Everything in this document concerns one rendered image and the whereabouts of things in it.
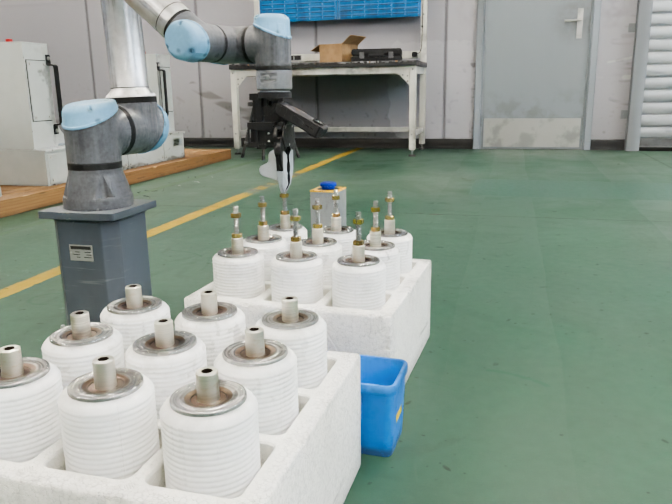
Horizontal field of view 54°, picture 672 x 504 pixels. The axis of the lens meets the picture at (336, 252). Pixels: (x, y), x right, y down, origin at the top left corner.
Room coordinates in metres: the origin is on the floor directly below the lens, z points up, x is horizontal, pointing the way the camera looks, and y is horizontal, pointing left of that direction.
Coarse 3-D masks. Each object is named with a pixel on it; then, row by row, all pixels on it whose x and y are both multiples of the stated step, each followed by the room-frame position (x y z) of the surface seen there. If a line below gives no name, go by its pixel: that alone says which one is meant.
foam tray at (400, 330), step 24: (408, 288) 1.19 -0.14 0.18; (264, 312) 1.09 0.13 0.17; (336, 312) 1.05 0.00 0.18; (360, 312) 1.05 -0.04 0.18; (384, 312) 1.05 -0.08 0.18; (408, 312) 1.16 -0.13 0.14; (336, 336) 1.05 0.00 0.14; (360, 336) 1.04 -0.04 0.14; (384, 336) 1.03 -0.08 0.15; (408, 336) 1.16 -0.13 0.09; (408, 360) 1.17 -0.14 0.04
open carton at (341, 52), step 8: (352, 40) 5.88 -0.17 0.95; (360, 40) 5.99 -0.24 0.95; (320, 48) 5.89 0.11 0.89; (328, 48) 5.85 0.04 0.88; (336, 48) 5.82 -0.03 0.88; (344, 48) 5.83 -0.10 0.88; (352, 48) 5.96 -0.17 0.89; (320, 56) 5.89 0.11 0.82; (328, 56) 5.85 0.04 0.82; (336, 56) 5.82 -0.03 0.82; (344, 56) 5.83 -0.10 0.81
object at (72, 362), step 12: (120, 336) 0.79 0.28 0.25; (48, 348) 0.74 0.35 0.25; (60, 348) 0.74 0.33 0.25; (72, 348) 0.74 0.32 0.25; (84, 348) 0.74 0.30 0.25; (96, 348) 0.74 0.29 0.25; (108, 348) 0.75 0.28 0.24; (120, 348) 0.78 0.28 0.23; (48, 360) 0.74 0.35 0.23; (60, 360) 0.73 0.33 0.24; (72, 360) 0.73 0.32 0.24; (84, 360) 0.73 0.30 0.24; (120, 360) 0.77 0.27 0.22; (72, 372) 0.73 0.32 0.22; (84, 372) 0.73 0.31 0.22
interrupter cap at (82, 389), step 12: (120, 372) 0.65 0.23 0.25; (132, 372) 0.66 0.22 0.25; (72, 384) 0.63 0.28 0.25; (84, 384) 0.63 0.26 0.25; (120, 384) 0.63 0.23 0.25; (132, 384) 0.63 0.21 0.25; (72, 396) 0.60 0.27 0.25; (84, 396) 0.60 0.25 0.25; (96, 396) 0.60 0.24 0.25; (108, 396) 0.60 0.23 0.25; (120, 396) 0.60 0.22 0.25
